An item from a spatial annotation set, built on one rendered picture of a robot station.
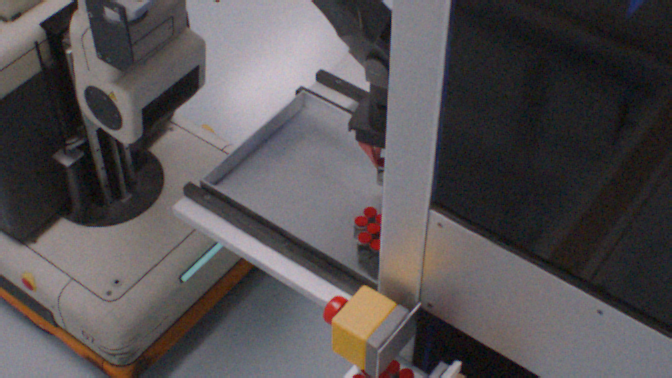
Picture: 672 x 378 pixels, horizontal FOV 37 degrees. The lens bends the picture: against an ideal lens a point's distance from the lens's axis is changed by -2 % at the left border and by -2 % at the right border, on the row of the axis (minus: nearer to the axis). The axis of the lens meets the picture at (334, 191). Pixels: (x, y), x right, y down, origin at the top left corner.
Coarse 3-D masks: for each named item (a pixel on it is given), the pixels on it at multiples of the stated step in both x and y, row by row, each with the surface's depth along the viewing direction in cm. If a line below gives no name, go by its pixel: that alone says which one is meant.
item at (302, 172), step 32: (288, 128) 170; (320, 128) 170; (224, 160) 160; (256, 160) 165; (288, 160) 165; (320, 160) 165; (352, 160) 165; (224, 192) 156; (256, 192) 160; (288, 192) 160; (320, 192) 160; (352, 192) 160; (288, 224) 156; (320, 224) 156; (352, 224) 156; (320, 256) 149; (352, 256) 151
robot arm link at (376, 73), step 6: (366, 60) 134; (372, 60) 134; (378, 60) 134; (366, 66) 136; (372, 66) 135; (378, 66) 134; (384, 66) 134; (366, 72) 137; (372, 72) 136; (378, 72) 136; (384, 72) 135; (366, 78) 138; (372, 78) 137; (378, 78) 137; (384, 78) 136; (378, 84) 138; (384, 84) 137
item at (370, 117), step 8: (360, 104) 151; (368, 104) 147; (376, 104) 144; (360, 112) 150; (368, 112) 147; (376, 112) 145; (384, 112) 144; (352, 120) 149; (360, 120) 149; (368, 120) 148; (376, 120) 146; (384, 120) 145; (352, 128) 148; (360, 128) 148; (368, 128) 148; (376, 128) 147; (384, 128) 146; (376, 136) 147; (384, 136) 147
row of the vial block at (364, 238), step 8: (376, 216) 151; (368, 224) 150; (376, 224) 150; (368, 232) 149; (376, 232) 149; (360, 240) 147; (368, 240) 147; (360, 248) 148; (368, 248) 148; (360, 256) 150; (368, 256) 150
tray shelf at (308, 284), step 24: (336, 72) 180; (360, 72) 180; (336, 96) 176; (192, 216) 157; (216, 216) 157; (216, 240) 156; (240, 240) 154; (264, 264) 151; (288, 264) 151; (312, 288) 148; (336, 288) 148
